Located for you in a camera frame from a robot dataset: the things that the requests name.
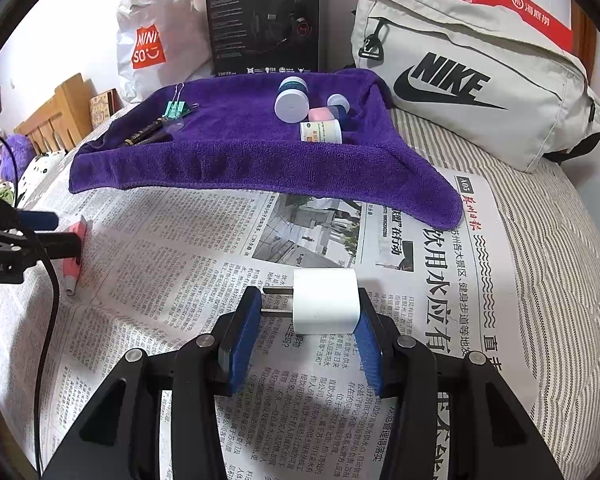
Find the clear plastic cap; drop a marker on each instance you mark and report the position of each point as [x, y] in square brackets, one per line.
[175, 126]

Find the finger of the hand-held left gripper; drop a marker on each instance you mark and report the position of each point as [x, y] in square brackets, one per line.
[55, 246]
[37, 219]

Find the teal binder clip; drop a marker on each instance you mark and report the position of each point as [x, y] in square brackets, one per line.
[175, 109]

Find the purple plush toy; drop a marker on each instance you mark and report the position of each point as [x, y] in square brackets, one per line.
[17, 152]

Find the dark wooden headboard post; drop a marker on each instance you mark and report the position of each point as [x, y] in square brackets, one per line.
[585, 45]

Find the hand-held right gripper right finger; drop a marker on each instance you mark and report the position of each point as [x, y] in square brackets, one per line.
[367, 352]

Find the grey waist bag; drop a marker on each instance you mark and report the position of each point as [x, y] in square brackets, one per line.
[455, 25]

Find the pink pen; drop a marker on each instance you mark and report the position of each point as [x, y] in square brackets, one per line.
[71, 276]

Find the white jar with green label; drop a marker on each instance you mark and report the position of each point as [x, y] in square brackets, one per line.
[322, 132]

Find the brown printed box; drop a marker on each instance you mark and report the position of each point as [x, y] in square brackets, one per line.
[102, 107]

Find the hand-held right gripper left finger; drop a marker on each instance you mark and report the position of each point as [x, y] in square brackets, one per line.
[242, 347]

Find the white and blue bottle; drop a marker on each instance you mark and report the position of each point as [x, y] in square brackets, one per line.
[290, 105]

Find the white black-dotted cloth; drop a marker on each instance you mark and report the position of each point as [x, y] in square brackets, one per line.
[42, 162]

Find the newspaper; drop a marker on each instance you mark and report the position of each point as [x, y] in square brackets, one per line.
[180, 270]

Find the light wooden furniture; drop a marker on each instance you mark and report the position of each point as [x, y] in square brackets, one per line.
[65, 100]

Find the white charger plug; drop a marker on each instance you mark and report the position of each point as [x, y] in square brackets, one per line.
[325, 305]

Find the black headphone box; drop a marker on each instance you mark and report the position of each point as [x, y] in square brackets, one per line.
[250, 25]

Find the purple towel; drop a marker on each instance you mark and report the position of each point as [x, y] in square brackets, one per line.
[260, 160]

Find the white plastic shopping bag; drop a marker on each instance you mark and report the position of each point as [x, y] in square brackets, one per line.
[145, 25]

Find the red paper bag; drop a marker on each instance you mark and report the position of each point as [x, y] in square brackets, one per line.
[530, 15]

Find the small pink block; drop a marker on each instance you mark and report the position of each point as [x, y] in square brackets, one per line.
[320, 113]

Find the black tube with gold bands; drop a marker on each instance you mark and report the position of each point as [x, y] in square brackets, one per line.
[140, 139]

